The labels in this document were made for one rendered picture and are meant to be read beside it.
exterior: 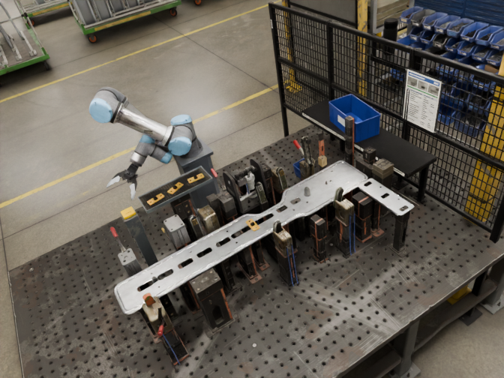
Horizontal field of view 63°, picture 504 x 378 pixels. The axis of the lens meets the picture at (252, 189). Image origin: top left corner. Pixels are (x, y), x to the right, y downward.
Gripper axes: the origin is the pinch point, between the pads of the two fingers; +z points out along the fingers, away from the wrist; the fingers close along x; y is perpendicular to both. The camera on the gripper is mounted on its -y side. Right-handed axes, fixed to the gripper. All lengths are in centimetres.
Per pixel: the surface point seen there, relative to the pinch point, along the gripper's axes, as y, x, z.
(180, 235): -31.5, -38.5, -1.0
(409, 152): -17, -127, -94
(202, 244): -31, -50, -2
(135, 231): -21.1, -18.1, 9.0
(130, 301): -49, -32, 31
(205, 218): -28, -46, -14
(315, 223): -36, -93, -36
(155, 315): -65, -43, 25
